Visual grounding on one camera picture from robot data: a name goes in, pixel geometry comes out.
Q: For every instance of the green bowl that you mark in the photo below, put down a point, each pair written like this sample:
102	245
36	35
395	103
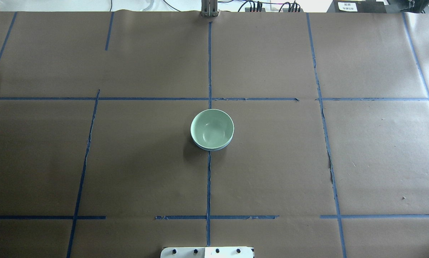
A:
212	128

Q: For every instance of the blue bowl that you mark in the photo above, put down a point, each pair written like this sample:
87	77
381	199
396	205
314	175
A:
212	148

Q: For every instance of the black power box with label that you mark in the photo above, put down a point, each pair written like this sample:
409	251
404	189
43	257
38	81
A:
356	6

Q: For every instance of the aluminium frame post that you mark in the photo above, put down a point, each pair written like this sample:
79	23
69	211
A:
209	8

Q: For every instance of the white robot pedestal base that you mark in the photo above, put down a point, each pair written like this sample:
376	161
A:
208	252

